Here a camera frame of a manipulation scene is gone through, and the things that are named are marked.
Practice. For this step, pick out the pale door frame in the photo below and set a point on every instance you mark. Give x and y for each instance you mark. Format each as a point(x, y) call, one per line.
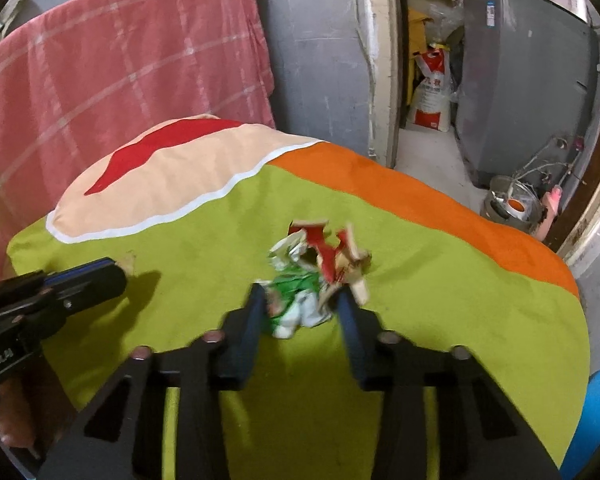
point(382, 60)

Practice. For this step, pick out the clear plastic bag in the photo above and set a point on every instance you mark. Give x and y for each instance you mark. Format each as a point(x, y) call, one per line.
point(447, 22)

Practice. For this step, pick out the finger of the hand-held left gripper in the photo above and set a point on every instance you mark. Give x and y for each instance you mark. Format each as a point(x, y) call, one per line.
point(90, 292)
point(75, 272)

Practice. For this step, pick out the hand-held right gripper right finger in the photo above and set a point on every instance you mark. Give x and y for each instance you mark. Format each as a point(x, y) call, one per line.
point(352, 320)

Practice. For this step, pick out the small pink plastic object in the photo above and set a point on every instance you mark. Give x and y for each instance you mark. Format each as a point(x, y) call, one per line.
point(555, 200)

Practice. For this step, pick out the white red printed sack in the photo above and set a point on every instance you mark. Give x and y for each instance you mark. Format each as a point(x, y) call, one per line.
point(432, 95)

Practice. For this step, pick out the metal pot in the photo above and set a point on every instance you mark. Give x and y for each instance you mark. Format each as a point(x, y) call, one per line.
point(500, 205)

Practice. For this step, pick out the green white wrapper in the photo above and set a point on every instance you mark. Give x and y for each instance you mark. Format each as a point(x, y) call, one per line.
point(292, 285)

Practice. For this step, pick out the torn red cardboard box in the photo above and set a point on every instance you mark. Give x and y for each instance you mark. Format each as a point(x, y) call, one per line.
point(325, 255)

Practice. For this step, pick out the pink checked towel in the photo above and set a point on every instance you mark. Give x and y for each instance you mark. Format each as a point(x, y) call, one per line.
point(105, 60)

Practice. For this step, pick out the person's left hand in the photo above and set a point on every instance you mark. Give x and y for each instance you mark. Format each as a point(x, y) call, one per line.
point(12, 415)

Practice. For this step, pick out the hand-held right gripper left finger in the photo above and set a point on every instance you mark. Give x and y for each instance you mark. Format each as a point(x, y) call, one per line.
point(257, 310)

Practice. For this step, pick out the colourful printed tablecloth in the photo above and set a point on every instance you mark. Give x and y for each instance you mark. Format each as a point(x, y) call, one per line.
point(430, 270)

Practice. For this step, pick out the crumpled silver wrapper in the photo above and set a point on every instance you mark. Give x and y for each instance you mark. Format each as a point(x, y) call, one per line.
point(285, 252)

